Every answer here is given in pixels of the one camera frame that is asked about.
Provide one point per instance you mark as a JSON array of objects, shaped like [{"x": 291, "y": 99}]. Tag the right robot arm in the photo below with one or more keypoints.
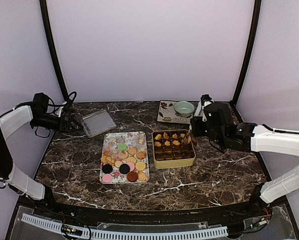
[{"x": 214, "y": 121}]

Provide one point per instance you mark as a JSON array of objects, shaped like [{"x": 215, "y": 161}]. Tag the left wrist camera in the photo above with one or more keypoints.
[{"x": 61, "y": 110}]

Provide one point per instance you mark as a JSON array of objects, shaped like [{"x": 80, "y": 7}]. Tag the flower shaped cookie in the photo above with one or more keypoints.
[
  {"x": 175, "y": 136},
  {"x": 166, "y": 135}
]

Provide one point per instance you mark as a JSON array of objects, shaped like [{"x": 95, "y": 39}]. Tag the dotted round yellow biscuit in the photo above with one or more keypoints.
[{"x": 140, "y": 166}]

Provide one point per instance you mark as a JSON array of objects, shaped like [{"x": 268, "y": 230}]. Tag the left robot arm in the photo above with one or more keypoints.
[{"x": 15, "y": 145}]

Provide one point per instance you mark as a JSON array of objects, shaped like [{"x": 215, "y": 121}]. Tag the brown chocolate cookie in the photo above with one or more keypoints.
[{"x": 132, "y": 176}]

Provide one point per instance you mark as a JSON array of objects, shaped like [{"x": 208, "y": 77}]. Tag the silver tin lid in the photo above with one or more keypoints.
[{"x": 98, "y": 123}]

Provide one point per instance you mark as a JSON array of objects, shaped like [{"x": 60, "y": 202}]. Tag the green sandwich cookie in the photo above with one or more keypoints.
[{"x": 121, "y": 146}]

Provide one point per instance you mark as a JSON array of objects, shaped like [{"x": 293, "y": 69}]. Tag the square floral plate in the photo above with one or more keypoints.
[{"x": 167, "y": 114}]

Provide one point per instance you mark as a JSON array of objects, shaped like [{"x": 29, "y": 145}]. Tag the pink sandwich cookie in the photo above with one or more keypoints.
[
  {"x": 131, "y": 166},
  {"x": 107, "y": 178}
]

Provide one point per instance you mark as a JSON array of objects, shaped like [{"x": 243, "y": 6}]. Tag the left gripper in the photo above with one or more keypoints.
[{"x": 67, "y": 125}]

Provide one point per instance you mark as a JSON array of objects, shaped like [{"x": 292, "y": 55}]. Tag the gold cookie tin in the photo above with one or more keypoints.
[{"x": 173, "y": 153}]

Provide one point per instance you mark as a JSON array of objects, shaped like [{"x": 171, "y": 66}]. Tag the swirl butter cookie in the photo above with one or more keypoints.
[{"x": 142, "y": 176}]

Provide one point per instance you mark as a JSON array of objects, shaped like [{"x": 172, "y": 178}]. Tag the floral cookie tray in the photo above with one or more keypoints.
[{"x": 136, "y": 151}]

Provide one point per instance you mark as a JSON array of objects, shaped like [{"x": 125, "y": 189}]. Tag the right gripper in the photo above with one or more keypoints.
[{"x": 196, "y": 129}]

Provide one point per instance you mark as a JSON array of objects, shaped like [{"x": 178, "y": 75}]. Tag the white slotted cable duct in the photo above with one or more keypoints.
[{"x": 89, "y": 233}]

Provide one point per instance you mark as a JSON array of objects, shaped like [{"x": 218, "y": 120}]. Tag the black sandwich cookie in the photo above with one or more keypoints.
[
  {"x": 107, "y": 168},
  {"x": 124, "y": 169}
]

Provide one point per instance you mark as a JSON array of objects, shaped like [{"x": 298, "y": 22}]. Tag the light green ceramic bowl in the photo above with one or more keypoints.
[{"x": 183, "y": 109}]

